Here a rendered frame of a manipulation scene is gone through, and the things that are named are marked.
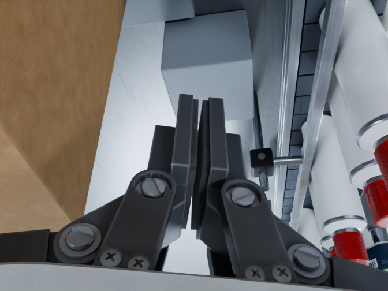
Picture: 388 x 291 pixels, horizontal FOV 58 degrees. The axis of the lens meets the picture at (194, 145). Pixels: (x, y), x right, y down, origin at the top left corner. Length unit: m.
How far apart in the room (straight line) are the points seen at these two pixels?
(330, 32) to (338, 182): 0.21
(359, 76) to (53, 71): 0.23
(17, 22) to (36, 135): 0.05
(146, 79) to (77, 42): 0.29
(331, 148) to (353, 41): 0.18
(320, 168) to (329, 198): 0.04
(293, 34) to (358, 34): 0.09
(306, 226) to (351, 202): 0.32
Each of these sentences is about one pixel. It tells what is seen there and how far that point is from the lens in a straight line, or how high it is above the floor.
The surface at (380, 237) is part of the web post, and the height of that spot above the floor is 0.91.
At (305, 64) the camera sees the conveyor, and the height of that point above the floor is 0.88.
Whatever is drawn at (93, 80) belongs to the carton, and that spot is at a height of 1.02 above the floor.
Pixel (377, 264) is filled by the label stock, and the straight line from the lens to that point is 0.95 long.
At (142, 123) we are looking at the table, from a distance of 0.61.
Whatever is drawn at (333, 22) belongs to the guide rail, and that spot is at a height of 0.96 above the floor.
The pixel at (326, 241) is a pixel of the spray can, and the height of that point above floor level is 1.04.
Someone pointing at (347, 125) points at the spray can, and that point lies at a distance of 0.37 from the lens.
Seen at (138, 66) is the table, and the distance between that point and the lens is 0.51.
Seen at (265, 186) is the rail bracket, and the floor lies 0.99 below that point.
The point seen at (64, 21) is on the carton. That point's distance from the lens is 0.23.
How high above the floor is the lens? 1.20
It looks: 35 degrees down
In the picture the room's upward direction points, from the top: 180 degrees counter-clockwise
